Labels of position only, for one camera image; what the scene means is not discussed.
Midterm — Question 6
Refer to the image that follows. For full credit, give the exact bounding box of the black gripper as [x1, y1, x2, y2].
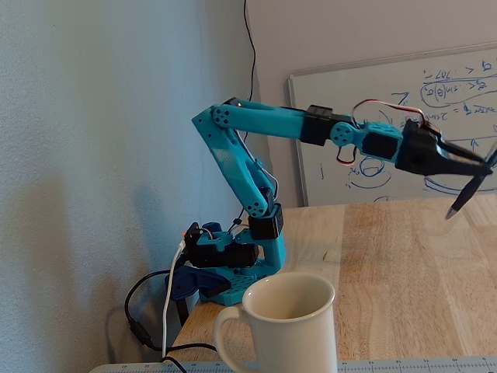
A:
[394, 118, 494, 178]

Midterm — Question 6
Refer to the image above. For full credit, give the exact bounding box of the dark blue pen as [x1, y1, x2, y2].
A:
[444, 145, 497, 221]

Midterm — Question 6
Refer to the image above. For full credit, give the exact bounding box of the cream ceramic mug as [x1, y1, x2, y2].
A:
[212, 271, 338, 373]

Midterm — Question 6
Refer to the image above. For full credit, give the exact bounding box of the whiteboard with blue writing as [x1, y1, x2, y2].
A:
[287, 42, 497, 207]

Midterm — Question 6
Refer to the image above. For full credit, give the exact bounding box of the ruler strip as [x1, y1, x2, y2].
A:
[89, 355, 497, 373]

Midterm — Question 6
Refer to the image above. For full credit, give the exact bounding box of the dark blue table clamp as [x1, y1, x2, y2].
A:
[164, 265, 232, 327]

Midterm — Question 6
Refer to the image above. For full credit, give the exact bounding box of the arched red white servo wire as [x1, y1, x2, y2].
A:
[350, 99, 428, 127]

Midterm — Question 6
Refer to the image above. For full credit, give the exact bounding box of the looped red black servo wire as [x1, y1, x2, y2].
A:
[335, 148, 359, 167]

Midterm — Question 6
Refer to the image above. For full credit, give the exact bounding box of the thin black wall cable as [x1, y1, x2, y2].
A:
[243, 0, 258, 103]

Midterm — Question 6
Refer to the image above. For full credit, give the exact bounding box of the white usb cable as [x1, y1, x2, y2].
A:
[160, 241, 184, 359]

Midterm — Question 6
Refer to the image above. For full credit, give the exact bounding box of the black power cable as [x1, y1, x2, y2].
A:
[123, 269, 219, 373]

